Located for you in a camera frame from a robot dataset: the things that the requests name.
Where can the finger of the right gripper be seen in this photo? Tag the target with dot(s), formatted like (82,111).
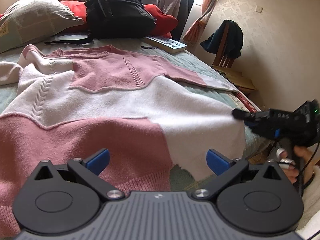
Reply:
(248,116)
(252,125)

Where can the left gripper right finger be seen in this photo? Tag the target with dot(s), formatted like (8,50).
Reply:
(238,180)

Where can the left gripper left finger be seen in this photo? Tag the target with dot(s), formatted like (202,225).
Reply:
(77,180)

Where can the pink and white knit sweater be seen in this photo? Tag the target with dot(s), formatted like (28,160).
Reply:
(72,103)

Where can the clothes rack with garments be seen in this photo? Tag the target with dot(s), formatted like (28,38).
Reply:
(180,9)

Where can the person's right hand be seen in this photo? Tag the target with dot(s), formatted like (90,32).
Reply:
(291,169)

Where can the wooden chair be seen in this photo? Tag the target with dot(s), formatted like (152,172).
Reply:
(230,49)

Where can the green quilted bedspread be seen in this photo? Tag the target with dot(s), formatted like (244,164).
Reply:
(179,179)

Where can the book on bed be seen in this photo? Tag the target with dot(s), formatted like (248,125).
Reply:
(169,45)

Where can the red cushion behind backpack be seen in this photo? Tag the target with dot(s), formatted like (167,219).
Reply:
(164,23)

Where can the orange patterned curtain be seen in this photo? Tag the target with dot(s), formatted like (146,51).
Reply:
(194,33)

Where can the grey beige pillow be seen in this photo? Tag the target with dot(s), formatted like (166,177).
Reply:
(31,21)

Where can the black backpack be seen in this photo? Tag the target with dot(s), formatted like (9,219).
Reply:
(114,19)

